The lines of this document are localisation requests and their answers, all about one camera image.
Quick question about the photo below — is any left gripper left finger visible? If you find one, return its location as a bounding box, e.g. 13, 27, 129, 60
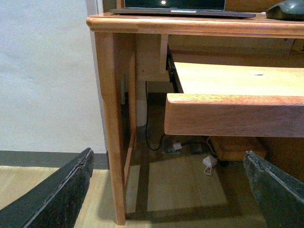
0, 148, 94, 228

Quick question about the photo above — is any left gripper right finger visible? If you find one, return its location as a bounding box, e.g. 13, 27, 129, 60
243, 151, 304, 228

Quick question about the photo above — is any dark grey computer mouse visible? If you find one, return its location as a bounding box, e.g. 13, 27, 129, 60
266, 0, 304, 21

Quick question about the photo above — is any wooden rolling stand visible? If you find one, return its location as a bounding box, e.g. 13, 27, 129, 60
210, 136, 267, 166

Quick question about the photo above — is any white power adapter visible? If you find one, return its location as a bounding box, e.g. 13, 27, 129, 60
203, 155, 218, 168

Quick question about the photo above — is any wooden keyboard tray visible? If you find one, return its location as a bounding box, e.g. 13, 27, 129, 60
164, 62, 304, 137

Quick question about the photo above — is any wooden desk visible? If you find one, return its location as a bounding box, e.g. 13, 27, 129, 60
86, 12, 304, 225

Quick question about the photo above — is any grey laptop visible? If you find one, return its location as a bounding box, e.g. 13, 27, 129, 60
110, 0, 256, 19

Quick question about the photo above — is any white charger cable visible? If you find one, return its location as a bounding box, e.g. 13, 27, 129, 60
203, 135, 219, 177

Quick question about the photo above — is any black power cable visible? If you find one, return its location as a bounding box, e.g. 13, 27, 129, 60
144, 81, 167, 151

